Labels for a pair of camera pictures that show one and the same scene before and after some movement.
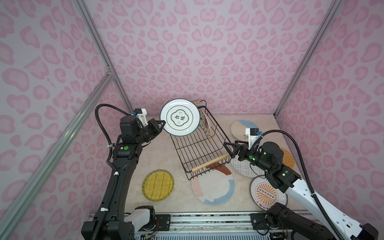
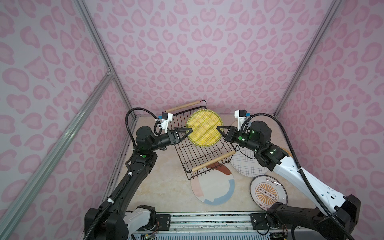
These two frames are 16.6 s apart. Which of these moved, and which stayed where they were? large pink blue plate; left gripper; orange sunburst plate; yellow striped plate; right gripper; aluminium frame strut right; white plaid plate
Moved: yellow striped plate; right gripper; left gripper
Stayed: aluminium frame strut right; orange sunburst plate; white plaid plate; large pink blue plate
